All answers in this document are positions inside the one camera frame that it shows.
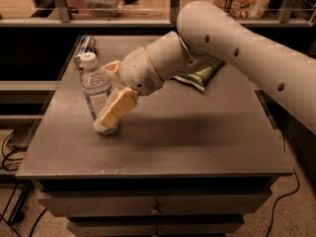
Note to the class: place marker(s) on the lower grey drawer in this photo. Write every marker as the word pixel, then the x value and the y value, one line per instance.
pixel 156 227

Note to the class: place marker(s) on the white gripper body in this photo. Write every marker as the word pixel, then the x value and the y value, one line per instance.
pixel 137 70

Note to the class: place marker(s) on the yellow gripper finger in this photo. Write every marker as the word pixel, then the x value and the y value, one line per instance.
pixel 112 70
pixel 118 104

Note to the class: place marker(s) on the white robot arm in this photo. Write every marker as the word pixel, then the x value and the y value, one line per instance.
pixel 204 33

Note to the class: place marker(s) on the grey metal shelf frame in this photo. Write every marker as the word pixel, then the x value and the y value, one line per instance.
pixel 280 13

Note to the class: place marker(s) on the red bull can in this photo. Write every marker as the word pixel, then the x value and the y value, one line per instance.
pixel 86 44

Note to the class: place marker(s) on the clear plastic container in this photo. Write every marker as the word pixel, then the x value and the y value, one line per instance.
pixel 103 8

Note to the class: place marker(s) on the green chip bag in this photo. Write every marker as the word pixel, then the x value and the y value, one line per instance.
pixel 200 79

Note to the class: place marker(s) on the grey drawer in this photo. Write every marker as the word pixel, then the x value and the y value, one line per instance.
pixel 103 204
pixel 156 227

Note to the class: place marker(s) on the clear plastic water bottle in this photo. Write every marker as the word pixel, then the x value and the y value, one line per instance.
pixel 96 87

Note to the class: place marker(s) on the upper grey drawer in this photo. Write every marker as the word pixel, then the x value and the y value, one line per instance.
pixel 103 204

